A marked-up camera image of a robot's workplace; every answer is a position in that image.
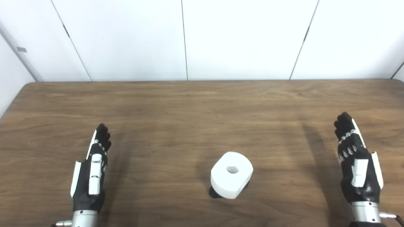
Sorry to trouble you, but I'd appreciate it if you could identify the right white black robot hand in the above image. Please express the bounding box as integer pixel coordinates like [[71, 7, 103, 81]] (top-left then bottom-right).
[[334, 112, 384, 204]]

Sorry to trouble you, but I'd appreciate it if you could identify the black plastic holder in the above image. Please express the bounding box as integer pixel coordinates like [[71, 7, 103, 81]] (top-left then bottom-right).
[[209, 181, 250, 199]]

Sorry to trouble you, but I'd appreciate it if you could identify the grey wall corner trim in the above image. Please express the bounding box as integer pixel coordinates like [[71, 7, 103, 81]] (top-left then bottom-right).
[[0, 20, 44, 82]]

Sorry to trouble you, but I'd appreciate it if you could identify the round white plastic piece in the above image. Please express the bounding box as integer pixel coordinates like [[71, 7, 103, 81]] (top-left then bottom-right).
[[211, 152, 254, 199]]

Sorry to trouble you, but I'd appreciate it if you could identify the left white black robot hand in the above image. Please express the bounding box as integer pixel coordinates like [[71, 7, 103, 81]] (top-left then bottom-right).
[[70, 123, 112, 213]]

